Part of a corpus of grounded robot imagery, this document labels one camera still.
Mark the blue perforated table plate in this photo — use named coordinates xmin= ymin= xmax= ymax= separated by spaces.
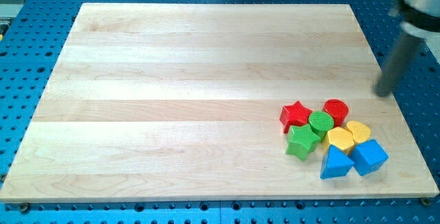
xmin=1 ymin=0 xmax=439 ymax=223

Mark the green cylinder block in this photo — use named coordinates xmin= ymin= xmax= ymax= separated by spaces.
xmin=308 ymin=111 xmax=334 ymax=140

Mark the blue cube block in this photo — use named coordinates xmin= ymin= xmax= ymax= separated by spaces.
xmin=349 ymin=139 xmax=389 ymax=176

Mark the yellow heart block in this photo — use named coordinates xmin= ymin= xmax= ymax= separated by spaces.
xmin=346 ymin=120 xmax=371 ymax=144

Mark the blue triangle block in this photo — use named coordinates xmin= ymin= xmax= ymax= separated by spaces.
xmin=320 ymin=145 xmax=354 ymax=179

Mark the wooden board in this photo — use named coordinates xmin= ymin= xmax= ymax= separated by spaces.
xmin=1 ymin=3 xmax=439 ymax=203

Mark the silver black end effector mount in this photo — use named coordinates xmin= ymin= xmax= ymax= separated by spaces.
xmin=389 ymin=0 xmax=439 ymax=39

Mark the green star block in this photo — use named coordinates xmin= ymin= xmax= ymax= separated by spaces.
xmin=285 ymin=124 xmax=321 ymax=161

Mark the red star block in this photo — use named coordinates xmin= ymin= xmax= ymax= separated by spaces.
xmin=279 ymin=101 xmax=313 ymax=134

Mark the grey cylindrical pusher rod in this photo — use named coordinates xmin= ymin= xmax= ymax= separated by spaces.
xmin=373 ymin=32 xmax=423 ymax=97

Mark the red cylinder block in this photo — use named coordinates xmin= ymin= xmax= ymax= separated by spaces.
xmin=322 ymin=99 xmax=349 ymax=126

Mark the yellow hexagon block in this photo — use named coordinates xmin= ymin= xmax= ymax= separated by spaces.
xmin=322 ymin=127 xmax=355 ymax=155

